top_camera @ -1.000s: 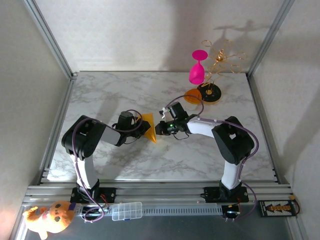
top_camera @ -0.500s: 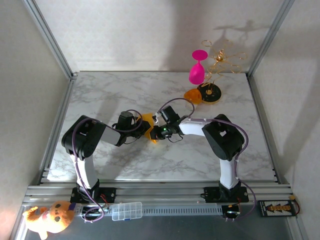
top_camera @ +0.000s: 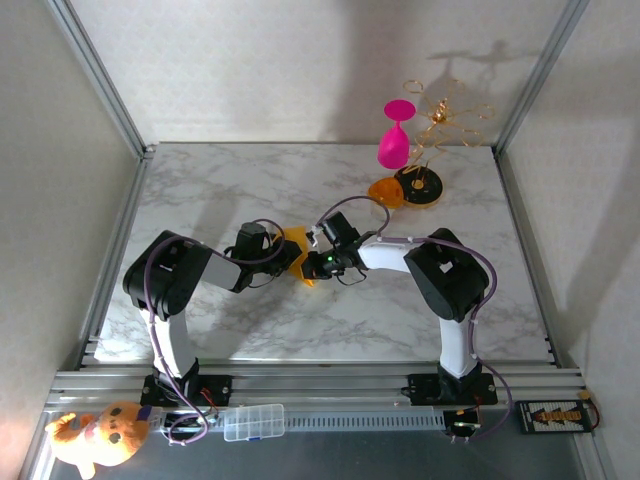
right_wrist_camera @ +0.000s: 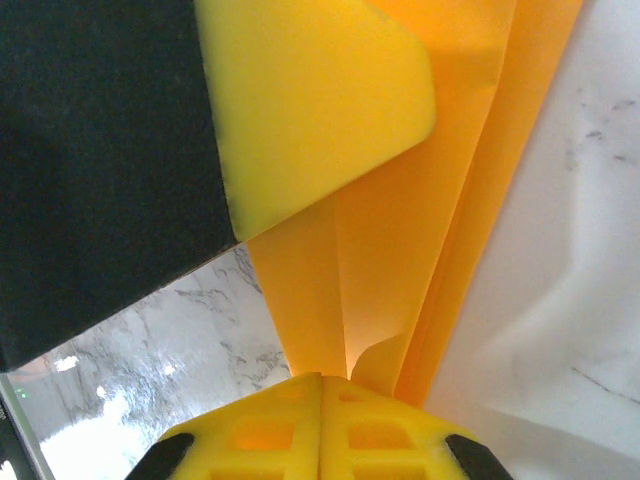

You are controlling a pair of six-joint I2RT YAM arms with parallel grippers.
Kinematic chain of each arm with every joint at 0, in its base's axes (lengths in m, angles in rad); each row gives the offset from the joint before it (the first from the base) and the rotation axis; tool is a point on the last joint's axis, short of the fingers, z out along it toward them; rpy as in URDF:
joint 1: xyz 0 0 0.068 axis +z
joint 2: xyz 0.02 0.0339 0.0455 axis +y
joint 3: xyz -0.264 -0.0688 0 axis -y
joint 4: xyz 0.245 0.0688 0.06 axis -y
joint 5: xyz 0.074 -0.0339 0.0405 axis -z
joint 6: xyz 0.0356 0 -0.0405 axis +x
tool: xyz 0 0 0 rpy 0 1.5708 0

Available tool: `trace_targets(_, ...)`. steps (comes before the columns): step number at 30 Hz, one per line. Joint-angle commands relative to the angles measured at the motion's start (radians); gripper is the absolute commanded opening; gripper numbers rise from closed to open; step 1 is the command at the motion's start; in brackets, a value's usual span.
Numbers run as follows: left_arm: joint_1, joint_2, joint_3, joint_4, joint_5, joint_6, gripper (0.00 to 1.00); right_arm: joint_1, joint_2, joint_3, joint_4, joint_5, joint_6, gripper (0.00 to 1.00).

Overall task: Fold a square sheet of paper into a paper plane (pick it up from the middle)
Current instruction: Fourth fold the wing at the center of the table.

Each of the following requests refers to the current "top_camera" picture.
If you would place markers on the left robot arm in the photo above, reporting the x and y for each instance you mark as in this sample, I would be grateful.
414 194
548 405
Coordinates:
165 280

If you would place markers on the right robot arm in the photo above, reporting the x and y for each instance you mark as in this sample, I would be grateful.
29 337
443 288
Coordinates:
450 275

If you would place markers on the orange wine glass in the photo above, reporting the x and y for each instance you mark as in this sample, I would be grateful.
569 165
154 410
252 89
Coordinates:
387 191

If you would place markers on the pink wine glass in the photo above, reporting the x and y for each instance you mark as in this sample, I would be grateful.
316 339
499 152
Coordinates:
392 147

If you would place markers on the clear plastic organizer box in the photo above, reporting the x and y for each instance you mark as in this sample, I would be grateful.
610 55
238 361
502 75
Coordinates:
254 422

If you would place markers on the small black controller board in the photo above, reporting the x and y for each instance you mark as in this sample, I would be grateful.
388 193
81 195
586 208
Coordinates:
462 425

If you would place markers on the orange plush toy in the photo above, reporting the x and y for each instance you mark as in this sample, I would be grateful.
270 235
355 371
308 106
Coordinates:
115 430

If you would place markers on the black charger board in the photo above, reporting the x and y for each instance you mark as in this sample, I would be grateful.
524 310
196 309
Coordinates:
550 416

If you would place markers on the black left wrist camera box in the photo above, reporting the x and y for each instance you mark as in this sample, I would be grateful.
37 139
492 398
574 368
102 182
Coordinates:
255 235

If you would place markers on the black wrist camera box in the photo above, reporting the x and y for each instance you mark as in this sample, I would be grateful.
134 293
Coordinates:
255 235
340 229

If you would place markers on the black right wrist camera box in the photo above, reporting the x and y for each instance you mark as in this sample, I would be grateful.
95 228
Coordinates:
340 229

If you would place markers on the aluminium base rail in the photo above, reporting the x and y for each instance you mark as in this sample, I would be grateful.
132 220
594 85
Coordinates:
320 385

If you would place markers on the aluminium table edge rail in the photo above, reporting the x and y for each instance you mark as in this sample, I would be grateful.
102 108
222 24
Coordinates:
112 260
527 260

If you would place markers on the aluminium frame post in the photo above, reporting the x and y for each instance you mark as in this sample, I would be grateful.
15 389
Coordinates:
100 75
542 75

